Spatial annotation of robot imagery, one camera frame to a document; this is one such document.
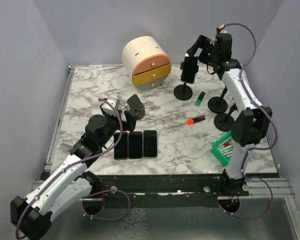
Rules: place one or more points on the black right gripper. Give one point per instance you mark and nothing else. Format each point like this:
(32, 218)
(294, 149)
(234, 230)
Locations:
(201, 41)

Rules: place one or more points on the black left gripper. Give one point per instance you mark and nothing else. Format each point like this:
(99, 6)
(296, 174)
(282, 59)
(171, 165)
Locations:
(131, 121)

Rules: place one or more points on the black round-base phone stand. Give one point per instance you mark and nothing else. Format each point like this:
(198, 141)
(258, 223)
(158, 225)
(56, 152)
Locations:
(218, 104)

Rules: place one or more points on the green-capped marker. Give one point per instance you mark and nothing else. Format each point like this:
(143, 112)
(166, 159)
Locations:
(200, 98)

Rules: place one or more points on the white-edged back phone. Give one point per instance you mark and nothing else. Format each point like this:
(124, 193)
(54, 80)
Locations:
(189, 68)

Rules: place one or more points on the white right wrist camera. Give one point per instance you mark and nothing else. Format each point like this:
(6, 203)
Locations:
(221, 29)

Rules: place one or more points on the black back phone stand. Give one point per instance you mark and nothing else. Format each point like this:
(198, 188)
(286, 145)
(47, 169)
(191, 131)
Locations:
(183, 91)

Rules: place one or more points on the aluminium frame rail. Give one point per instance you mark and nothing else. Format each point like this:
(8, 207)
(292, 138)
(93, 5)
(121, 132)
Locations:
(280, 187)

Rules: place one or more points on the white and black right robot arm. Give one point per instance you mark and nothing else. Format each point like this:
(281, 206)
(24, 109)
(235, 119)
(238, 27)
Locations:
(253, 120)

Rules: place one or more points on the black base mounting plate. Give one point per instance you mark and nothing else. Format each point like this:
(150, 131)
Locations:
(143, 191)

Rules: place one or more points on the purple-edged black phone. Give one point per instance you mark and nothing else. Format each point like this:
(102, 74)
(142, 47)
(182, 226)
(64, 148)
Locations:
(121, 149)

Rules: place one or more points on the green plastic bin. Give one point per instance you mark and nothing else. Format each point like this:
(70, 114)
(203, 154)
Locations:
(223, 148)

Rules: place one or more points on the orange-capped black marker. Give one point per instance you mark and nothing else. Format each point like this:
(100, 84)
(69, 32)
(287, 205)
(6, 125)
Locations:
(194, 120)

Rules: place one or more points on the round cream drawer cabinet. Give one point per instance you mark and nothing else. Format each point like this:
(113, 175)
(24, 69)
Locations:
(146, 62)

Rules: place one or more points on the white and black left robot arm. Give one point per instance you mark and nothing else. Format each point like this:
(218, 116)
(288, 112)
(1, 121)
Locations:
(34, 214)

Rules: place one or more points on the brown round phone stand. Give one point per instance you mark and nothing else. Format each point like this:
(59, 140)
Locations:
(137, 109)

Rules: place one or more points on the grey-cased phone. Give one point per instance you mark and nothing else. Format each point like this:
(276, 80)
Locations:
(150, 144)

